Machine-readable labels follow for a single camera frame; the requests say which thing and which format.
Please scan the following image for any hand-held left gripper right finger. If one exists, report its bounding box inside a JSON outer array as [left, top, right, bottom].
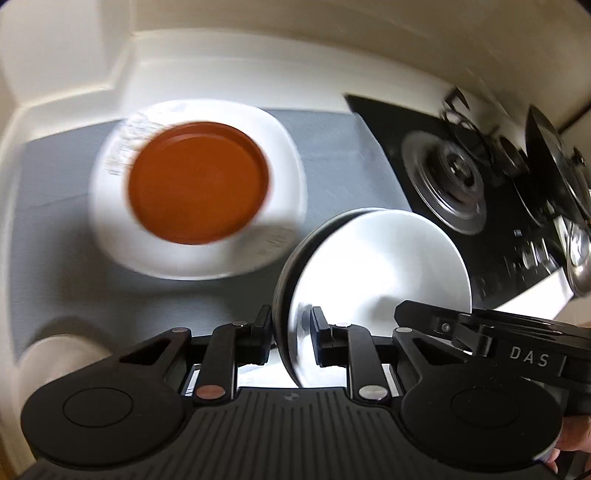
[[310, 305, 445, 402]]

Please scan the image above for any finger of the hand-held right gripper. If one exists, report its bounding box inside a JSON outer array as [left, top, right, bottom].
[[394, 299, 498, 354]]

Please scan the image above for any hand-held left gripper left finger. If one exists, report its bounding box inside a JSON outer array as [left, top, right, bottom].
[[115, 305, 273, 408]]

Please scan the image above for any white plate with dark rim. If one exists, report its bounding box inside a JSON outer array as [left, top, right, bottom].
[[272, 207, 473, 389]]

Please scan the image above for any white square floral plate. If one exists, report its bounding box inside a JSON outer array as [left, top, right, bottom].
[[88, 100, 310, 281]]

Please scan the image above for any round orange plate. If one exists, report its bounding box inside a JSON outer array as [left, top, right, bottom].
[[126, 120, 271, 246]]

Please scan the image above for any person's right hand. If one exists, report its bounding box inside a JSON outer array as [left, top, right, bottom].
[[548, 412, 591, 476]]

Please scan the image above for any stainless steel lid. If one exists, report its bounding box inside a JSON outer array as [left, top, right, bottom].
[[558, 214, 591, 297]]

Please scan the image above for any silver ringed stove burner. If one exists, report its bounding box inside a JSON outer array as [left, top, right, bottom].
[[400, 131, 488, 234]]

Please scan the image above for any black glass gas stove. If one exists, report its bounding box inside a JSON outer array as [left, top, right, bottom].
[[345, 91, 574, 315]]

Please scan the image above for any black pan support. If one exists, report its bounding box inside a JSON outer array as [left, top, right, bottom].
[[442, 87, 491, 140]]

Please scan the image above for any grey mat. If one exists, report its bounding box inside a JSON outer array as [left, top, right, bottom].
[[8, 107, 413, 366]]

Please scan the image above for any black wok with brown handle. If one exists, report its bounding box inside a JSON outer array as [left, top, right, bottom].
[[512, 105, 591, 228]]

